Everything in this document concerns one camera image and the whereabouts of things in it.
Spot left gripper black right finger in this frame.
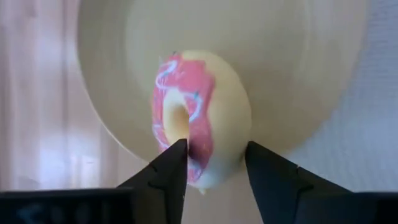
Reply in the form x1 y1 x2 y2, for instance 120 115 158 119
244 141 352 224

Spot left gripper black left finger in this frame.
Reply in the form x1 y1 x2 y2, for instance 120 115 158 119
117 138 189 224

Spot pink frosted donut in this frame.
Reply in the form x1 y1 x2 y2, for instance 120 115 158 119
151 49 252 195

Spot beige round plate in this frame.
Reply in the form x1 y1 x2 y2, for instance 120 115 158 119
76 0 368 162

